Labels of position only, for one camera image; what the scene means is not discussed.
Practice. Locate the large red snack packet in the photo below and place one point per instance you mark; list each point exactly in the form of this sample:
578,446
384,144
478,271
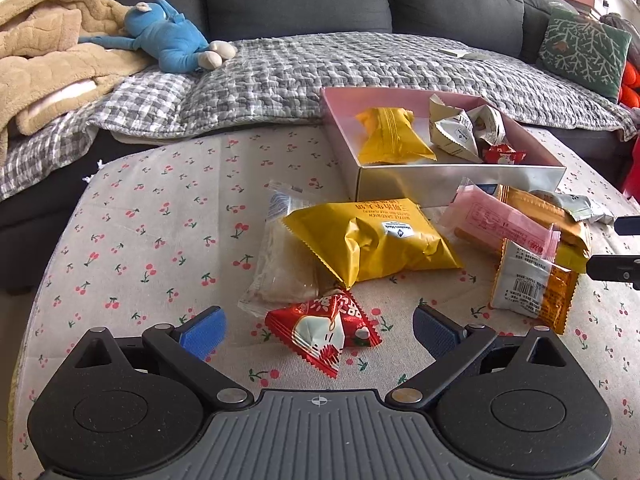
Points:
310,330

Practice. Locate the pink snack packet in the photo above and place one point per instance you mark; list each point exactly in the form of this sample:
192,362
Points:
490,220

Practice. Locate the clear packet of white cakes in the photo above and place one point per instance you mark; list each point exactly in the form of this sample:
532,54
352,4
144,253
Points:
280,270

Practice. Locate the blue plush toy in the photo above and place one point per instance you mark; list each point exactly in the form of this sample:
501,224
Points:
165,35

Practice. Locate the white orange snack packet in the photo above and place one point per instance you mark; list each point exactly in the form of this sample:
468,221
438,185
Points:
520,285

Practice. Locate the pink white cardboard box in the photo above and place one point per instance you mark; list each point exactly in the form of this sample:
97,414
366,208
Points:
425,182

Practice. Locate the small red candy packet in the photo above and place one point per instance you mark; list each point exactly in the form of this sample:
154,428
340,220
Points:
500,154

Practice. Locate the cream striped snack packet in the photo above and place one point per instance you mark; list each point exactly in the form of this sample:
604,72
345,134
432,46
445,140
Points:
452,132
490,125

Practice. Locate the beige fleece blanket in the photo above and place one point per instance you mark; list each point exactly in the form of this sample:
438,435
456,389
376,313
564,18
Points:
45,35

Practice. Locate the gold orange snack packet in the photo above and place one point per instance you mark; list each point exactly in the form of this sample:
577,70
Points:
570,240

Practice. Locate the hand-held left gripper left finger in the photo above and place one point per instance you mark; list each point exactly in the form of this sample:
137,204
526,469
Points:
202,332

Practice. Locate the cherry print tablecloth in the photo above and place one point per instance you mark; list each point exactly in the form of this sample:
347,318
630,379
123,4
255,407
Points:
150,240

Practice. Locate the grey checked quilt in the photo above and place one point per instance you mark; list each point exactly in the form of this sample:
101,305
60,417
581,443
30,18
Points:
350,60

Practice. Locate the orange cushion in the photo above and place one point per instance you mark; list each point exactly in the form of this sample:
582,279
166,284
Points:
631,85

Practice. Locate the small white paper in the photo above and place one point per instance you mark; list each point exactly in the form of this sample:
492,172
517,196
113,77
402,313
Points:
467,54

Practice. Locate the green leaf-print cushion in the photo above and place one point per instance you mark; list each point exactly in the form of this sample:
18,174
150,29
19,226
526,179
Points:
585,50

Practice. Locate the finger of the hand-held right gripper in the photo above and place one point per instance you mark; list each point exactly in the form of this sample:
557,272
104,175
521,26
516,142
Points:
629,225
617,269

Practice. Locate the large yellow snack packet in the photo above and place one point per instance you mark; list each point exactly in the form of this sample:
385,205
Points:
370,240

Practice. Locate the small yellow snack packet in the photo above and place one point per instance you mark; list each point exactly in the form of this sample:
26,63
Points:
390,135

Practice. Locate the red bag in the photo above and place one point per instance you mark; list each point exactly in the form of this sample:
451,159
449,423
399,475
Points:
634,165

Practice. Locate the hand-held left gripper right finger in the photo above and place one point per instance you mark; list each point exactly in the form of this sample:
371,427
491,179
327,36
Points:
435,332

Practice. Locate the grey white snack packet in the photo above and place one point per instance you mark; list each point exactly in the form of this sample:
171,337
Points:
580,205

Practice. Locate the stack of books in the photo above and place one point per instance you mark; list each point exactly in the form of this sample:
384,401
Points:
582,0

